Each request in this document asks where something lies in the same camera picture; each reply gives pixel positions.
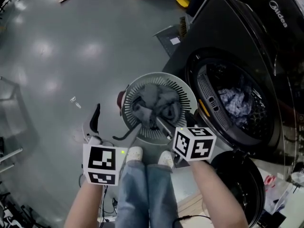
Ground white checked clothes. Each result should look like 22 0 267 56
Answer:
218 84 254 125

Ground black cable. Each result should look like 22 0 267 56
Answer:
172 214 212 224

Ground grey-handled broom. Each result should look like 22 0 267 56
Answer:
179 16 190 37

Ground light wooden board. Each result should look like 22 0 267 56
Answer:
178 189 210 228

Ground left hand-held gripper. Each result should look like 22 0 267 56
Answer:
82 103 143 186

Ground person's left white shoe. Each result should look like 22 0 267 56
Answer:
125 146 144 162

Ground person's right white shoe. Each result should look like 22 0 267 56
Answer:
158 150 175 169

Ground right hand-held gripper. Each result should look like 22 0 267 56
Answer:
155 116 217 169

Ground person's left forearm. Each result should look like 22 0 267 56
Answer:
64 179 108 228

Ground black washing machine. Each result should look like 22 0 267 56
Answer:
161 0 304 185

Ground person's blue jeans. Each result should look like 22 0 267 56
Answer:
115 161 180 228

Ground person's right forearm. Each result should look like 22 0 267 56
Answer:
190 160 249 228

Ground small white plastic scrap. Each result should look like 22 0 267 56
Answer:
70 96 82 109

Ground person's white shoe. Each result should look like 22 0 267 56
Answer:
125 146 144 162
158 150 175 169

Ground grey-green plastic laundry basket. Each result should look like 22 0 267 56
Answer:
117 72 199 145

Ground grey dustpan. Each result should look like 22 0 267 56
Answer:
153 24 185 57

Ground black round washing machine door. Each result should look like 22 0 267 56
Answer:
210 150 266 228

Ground dark grey clothes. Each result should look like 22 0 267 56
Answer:
132 83 181 129

